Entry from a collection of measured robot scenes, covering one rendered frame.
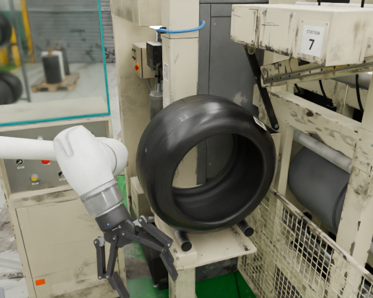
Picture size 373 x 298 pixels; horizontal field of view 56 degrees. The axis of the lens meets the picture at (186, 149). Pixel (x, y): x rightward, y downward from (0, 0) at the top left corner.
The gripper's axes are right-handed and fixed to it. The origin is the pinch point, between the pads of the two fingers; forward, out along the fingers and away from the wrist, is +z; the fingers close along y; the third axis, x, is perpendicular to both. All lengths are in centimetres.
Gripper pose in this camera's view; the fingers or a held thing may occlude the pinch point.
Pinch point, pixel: (148, 285)
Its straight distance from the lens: 89.2
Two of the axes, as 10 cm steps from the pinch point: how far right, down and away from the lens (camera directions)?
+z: 4.6, 8.9, 0.2
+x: -1.5, 1.0, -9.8
